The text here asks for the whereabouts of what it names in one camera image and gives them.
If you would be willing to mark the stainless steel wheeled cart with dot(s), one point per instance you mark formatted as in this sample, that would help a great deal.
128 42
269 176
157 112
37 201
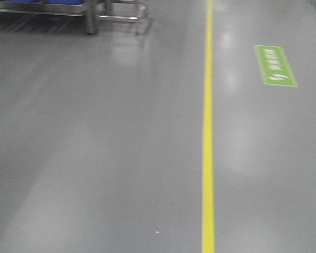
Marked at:
93 11

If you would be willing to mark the green floor sign sticker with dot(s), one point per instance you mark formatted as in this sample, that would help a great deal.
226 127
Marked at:
274 66

